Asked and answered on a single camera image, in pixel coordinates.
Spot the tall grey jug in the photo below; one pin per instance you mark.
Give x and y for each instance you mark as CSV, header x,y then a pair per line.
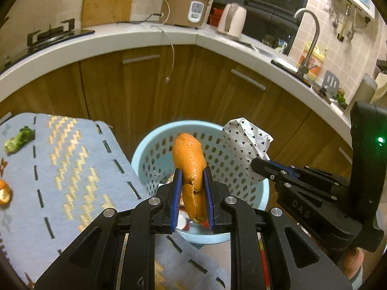
x,y
367,90

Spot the white wall socket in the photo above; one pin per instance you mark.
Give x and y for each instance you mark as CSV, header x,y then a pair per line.
x,y
327,5

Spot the beige rice cooker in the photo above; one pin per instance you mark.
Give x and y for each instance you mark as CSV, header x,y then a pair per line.
x,y
178,9

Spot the small orange peel piece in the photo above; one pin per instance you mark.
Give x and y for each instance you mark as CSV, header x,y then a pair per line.
x,y
5,193

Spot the black tray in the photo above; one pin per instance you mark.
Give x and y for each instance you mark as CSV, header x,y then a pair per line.
x,y
284,65

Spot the broccoli piece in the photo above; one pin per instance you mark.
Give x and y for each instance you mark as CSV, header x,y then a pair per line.
x,y
22,136

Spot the light blue perforated basket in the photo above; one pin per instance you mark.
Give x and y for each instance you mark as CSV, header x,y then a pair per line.
x,y
151,157

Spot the grey-blue patterned tablecloth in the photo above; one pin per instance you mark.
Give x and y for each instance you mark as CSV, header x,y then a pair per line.
x,y
75,172

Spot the red container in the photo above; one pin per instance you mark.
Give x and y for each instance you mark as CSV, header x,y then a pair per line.
x,y
215,16

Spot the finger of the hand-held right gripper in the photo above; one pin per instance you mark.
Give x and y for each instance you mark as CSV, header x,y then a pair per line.
x,y
317,174
263,169

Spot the wooden base cabinets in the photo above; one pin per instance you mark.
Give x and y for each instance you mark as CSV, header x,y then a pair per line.
x,y
211,96

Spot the white mug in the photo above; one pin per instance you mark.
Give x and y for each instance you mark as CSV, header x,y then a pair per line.
x,y
281,46

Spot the long orange peel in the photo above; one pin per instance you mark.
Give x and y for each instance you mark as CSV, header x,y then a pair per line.
x,y
189,157

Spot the black gas stove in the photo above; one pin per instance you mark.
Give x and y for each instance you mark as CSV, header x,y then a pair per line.
x,y
54,36

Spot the wooden cutting board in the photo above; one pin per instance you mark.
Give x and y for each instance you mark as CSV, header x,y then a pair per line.
x,y
105,0

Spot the green leafy vegetable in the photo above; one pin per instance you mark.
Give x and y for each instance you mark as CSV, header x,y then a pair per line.
x,y
341,99

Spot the cream electric kettle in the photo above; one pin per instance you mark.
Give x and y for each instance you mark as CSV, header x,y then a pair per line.
x,y
232,21

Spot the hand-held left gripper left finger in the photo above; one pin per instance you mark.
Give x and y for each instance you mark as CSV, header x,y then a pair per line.
x,y
176,199

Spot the steel kitchen faucet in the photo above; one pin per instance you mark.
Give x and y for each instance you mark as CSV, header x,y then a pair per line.
x,y
314,36

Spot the yellow detergent bottle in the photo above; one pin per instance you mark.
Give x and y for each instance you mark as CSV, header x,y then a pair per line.
x,y
320,57

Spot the person's right hand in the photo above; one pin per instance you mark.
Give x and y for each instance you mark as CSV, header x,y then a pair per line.
x,y
353,262

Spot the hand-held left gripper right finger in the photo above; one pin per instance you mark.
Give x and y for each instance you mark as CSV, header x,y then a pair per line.
x,y
209,199

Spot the round dark sink plug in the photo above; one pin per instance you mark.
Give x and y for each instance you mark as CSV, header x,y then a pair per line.
x,y
322,92

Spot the white dotted paper bag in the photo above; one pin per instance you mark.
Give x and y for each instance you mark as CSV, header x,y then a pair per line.
x,y
248,139

